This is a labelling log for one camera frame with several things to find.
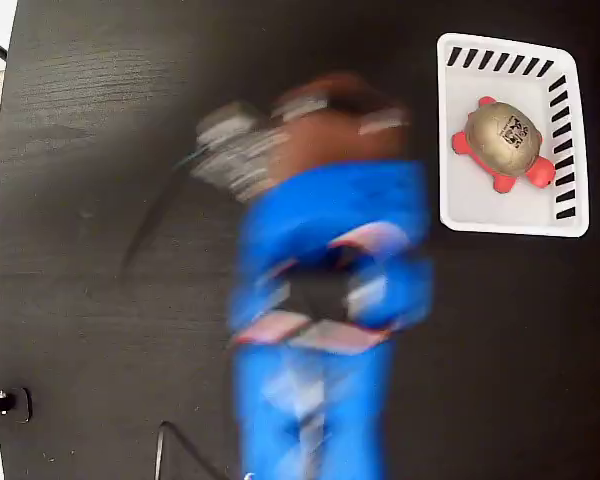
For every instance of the reddish-brown gripper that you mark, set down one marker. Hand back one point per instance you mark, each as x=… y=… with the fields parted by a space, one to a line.
x=341 y=116

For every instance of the red and gold turtle toy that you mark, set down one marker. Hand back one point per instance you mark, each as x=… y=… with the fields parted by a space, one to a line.
x=502 y=142

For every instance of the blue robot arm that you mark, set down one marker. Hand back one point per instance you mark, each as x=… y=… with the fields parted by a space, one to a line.
x=330 y=400

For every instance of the white plastic basket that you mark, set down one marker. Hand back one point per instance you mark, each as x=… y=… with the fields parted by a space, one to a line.
x=480 y=210

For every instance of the black table clamp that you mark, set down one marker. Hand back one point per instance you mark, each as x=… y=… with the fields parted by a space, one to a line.
x=10 y=404

